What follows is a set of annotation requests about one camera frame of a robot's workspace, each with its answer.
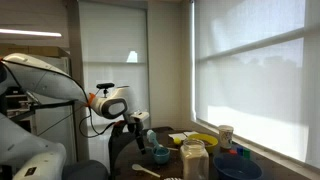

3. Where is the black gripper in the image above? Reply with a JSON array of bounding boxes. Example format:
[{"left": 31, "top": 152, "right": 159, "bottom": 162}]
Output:
[{"left": 127, "top": 122, "right": 146, "bottom": 154}]

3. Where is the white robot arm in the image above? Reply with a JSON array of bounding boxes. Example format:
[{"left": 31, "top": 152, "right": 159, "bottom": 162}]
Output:
[{"left": 0, "top": 53, "right": 149, "bottom": 180}]

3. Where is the white plastic spoon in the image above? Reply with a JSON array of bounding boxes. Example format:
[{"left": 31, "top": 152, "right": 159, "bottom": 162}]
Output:
[{"left": 131, "top": 164, "right": 161, "bottom": 178}]

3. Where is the black chair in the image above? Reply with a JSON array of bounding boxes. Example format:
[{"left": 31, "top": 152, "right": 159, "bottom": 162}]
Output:
[{"left": 108, "top": 120, "right": 136, "bottom": 180}]

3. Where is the yellow lemon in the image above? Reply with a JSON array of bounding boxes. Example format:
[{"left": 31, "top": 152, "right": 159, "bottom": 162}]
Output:
[{"left": 173, "top": 138, "right": 182, "bottom": 145}]

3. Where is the white paper napkin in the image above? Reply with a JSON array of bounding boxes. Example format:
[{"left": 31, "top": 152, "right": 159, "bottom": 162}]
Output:
[
  {"left": 168, "top": 133, "right": 187, "bottom": 140},
  {"left": 183, "top": 131, "right": 199, "bottom": 137}
]

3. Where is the glass jar with white powder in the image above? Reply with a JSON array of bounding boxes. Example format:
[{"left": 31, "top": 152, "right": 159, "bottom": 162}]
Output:
[{"left": 180, "top": 139, "right": 209, "bottom": 180}]

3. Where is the yellow bowl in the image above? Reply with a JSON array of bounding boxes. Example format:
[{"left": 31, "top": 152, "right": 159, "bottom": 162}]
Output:
[{"left": 188, "top": 134, "right": 218, "bottom": 154}]

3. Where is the patterned paper cup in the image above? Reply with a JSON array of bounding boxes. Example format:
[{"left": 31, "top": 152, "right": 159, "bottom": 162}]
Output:
[{"left": 218, "top": 125, "right": 234, "bottom": 149}]

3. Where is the dark blue bowl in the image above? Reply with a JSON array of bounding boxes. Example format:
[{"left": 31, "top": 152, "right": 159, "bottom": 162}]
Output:
[{"left": 213, "top": 153, "right": 263, "bottom": 180}]

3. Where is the red toy block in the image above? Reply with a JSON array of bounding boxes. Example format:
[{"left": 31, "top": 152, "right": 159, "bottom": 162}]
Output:
[{"left": 229, "top": 149, "right": 237, "bottom": 154}]

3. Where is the blue toy block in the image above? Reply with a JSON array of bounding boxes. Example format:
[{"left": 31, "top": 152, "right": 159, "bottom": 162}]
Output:
[{"left": 237, "top": 147, "right": 243, "bottom": 156}]

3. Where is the green toy block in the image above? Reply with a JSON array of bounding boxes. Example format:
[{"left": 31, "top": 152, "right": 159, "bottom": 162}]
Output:
[{"left": 243, "top": 149, "right": 251, "bottom": 158}]

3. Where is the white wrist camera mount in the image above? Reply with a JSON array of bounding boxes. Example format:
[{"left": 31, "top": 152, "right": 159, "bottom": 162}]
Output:
[{"left": 130, "top": 112, "right": 149, "bottom": 122}]

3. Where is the black camera stand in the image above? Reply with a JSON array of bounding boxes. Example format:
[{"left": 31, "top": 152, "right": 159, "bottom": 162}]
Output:
[{"left": 6, "top": 82, "right": 116, "bottom": 124}]

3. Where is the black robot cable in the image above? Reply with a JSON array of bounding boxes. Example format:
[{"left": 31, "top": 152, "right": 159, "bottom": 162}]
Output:
[{"left": 3, "top": 59, "right": 116, "bottom": 139}]

